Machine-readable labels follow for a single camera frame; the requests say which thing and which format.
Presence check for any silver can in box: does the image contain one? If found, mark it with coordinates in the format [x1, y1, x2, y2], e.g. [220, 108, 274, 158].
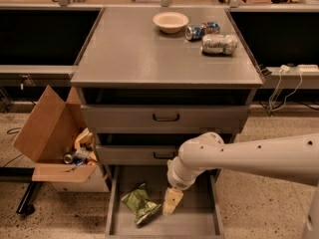
[63, 153, 74, 164]

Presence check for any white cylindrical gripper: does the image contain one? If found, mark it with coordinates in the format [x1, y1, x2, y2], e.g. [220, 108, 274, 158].
[162, 157, 197, 215]

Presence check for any grey drawer cabinet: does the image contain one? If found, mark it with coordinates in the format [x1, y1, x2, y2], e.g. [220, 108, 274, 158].
[69, 6, 264, 167]

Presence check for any green jalapeno chip bag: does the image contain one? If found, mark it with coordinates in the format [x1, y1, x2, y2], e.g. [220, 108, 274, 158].
[121, 183, 161, 225]

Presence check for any brown cardboard box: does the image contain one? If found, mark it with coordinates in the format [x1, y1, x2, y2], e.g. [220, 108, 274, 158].
[13, 86, 96, 183]

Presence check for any white paper bowl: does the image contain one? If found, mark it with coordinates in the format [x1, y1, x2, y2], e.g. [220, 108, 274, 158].
[153, 12, 188, 34]

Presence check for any black table leg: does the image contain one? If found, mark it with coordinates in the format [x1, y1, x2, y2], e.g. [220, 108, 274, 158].
[16, 181, 42, 216]

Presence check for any grey middle drawer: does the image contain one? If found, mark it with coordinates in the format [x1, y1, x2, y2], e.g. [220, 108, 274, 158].
[96, 133, 198, 165]

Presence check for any grey bottom drawer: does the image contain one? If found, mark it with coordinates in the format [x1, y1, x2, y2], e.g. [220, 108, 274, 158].
[106, 165, 224, 239]

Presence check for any grey drawer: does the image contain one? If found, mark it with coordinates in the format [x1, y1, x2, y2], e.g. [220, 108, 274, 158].
[106, 165, 224, 239]
[81, 88, 249, 133]
[96, 133, 198, 165]

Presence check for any blue soda can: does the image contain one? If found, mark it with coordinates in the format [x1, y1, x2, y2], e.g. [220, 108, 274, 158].
[185, 22, 220, 41]

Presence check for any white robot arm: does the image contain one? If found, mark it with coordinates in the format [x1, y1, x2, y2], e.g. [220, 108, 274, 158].
[167, 132, 319, 190]

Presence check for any grey top drawer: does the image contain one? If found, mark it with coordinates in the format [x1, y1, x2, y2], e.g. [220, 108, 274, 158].
[81, 88, 249, 133]

